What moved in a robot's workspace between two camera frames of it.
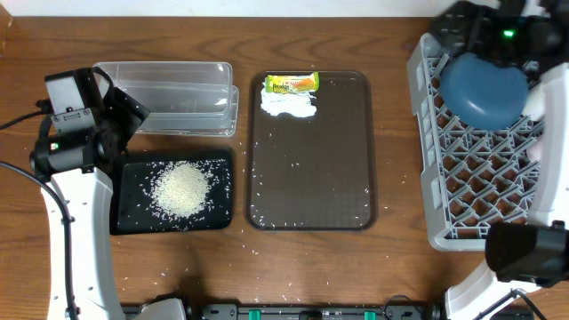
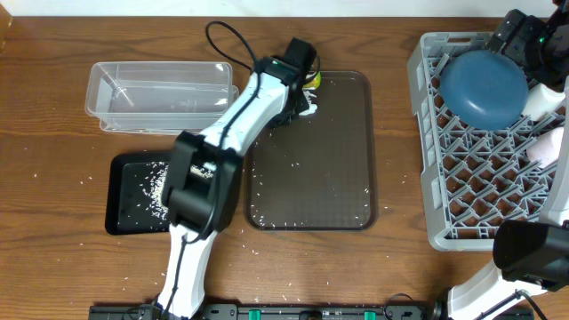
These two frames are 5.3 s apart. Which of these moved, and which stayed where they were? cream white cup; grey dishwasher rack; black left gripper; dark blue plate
Moved: black left gripper
Stayed: grey dishwasher rack; cream white cup; dark blue plate
